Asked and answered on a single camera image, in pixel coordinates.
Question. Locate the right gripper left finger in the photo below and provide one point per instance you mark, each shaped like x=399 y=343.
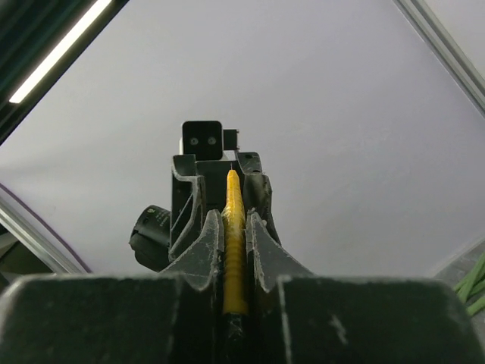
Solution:
x=166 y=317

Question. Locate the green long beans bundle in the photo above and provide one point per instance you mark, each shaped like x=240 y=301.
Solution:
x=471 y=285

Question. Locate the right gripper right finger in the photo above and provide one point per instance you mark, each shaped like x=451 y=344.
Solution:
x=300 y=317

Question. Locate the yellow utility knife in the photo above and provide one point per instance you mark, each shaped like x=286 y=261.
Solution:
x=235 y=307

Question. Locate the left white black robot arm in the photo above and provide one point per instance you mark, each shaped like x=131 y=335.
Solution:
x=160 y=236

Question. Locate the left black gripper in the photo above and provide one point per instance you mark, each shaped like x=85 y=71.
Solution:
x=201 y=186

